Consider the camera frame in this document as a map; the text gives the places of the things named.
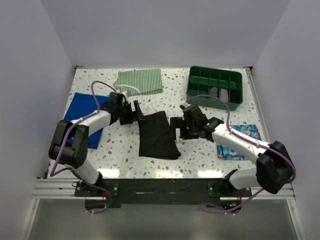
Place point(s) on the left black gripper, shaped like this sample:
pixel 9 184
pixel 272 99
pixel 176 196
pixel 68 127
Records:
pixel 130 118

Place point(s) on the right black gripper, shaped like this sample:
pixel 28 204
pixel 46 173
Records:
pixel 178 122

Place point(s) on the black pinstriped underwear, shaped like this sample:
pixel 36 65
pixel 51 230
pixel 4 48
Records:
pixel 155 140

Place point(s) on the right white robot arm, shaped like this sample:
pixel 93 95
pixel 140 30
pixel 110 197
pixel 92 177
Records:
pixel 273 165

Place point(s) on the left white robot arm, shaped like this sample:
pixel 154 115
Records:
pixel 69 145

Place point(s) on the green striped underwear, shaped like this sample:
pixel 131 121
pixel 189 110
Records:
pixel 140 81

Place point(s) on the rolled blue striped underwear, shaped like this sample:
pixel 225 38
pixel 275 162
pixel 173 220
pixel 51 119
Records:
pixel 213 93

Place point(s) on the blue folded underwear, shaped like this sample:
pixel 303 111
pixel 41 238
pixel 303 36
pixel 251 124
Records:
pixel 82 105

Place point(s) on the rolled grey striped underwear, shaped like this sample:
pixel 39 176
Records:
pixel 224 95

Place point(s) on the green divided storage bin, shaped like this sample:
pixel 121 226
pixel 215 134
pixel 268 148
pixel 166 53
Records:
pixel 201 79

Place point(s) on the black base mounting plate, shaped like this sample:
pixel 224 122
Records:
pixel 163 191

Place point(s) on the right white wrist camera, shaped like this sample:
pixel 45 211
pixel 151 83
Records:
pixel 183 105

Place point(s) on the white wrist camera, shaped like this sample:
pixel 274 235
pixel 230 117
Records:
pixel 183 105
pixel 126 94

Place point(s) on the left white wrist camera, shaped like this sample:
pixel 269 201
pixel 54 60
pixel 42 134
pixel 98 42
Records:
pixel 126 94

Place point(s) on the aluminium frame rail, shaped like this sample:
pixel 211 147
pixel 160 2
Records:
pixel 117 152

